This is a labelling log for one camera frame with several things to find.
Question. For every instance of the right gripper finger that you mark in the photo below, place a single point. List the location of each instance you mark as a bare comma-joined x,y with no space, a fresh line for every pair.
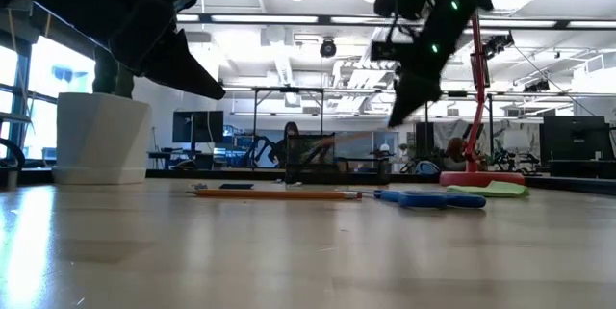
414,97

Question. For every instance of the green sticky note pad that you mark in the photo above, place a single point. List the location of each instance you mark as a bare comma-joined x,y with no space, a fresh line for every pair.
488,189

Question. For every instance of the black mesh desk organizer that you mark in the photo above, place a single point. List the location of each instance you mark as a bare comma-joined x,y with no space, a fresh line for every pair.
310,174

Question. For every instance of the green cactus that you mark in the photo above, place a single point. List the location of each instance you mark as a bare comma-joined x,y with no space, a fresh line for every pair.
113,83

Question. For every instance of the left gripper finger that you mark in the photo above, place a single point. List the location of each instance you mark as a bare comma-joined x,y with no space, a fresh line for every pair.
183,70

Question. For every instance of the blue eraser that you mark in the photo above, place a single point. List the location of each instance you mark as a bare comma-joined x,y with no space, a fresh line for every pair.
236,186

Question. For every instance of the person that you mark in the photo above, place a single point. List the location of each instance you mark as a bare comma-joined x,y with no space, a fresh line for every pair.
290,131
454,147

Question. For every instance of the white hexagonal plant pot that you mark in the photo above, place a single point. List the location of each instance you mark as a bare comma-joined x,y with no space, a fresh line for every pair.
101,140

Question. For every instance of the black ceiling speaker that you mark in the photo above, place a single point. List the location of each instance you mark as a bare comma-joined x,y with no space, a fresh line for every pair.
328,48

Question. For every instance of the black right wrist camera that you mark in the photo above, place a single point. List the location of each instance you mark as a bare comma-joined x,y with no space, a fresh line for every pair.
385,50

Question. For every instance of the orange wooden pencil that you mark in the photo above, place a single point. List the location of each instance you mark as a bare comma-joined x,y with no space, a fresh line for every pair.
361,135
274,194

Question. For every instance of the large black screen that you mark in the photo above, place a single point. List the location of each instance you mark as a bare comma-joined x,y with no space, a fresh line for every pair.
577,145

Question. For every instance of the teal binder clip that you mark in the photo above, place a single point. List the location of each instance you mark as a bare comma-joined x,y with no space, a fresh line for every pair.
199,187

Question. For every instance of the dark pen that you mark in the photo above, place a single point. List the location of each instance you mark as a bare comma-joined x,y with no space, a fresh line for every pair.
313,156

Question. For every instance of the black computer monitor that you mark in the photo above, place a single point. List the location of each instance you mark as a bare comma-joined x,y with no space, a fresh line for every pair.
197,126

